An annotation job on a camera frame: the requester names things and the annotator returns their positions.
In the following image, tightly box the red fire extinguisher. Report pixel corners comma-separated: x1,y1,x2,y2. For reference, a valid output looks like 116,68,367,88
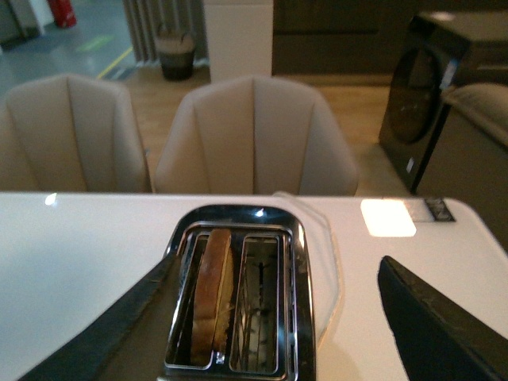
48,0,77,29

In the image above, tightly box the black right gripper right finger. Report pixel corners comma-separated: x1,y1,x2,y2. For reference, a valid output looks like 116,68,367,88
377,256,507,380

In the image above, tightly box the black label sticker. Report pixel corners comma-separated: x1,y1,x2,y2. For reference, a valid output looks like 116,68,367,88
424,198,456,222

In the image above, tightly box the brown bread slice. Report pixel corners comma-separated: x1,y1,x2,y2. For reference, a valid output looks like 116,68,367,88
190,229,234,367

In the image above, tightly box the chrome two-slot toaster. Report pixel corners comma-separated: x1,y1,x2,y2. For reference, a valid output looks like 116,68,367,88
160,205,317,380

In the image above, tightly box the beige chair right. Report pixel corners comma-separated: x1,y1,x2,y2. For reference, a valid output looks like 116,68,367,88
154,75,359,196

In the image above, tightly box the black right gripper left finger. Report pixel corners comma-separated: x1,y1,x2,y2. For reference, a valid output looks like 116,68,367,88
21,256,180,380

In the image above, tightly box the dark woven basket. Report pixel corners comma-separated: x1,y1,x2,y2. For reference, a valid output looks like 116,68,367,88
155,24,195,81

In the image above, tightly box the beige chair left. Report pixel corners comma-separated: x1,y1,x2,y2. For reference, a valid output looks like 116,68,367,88
1,74,152,193

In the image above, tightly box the dark wood cabinet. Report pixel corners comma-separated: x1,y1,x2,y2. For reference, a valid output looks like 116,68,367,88
272,0,507,75

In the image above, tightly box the beige sofa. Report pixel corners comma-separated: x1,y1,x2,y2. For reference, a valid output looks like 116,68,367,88
417,83,507,248

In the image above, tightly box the beige chair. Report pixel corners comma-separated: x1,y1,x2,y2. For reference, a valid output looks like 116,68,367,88
154,75,359,196
1,74,152,193

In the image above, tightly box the white pillar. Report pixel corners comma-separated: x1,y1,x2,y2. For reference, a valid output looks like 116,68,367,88
203,0,274,83

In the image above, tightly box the white toaster cable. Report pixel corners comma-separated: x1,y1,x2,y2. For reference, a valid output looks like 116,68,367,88
271,190,344,346

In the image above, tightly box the black washing machine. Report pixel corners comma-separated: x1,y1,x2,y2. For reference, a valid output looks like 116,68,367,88
377,11,508,194

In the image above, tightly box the grey slatted curtain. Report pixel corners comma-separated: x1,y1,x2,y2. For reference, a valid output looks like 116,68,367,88
122,0,208,64

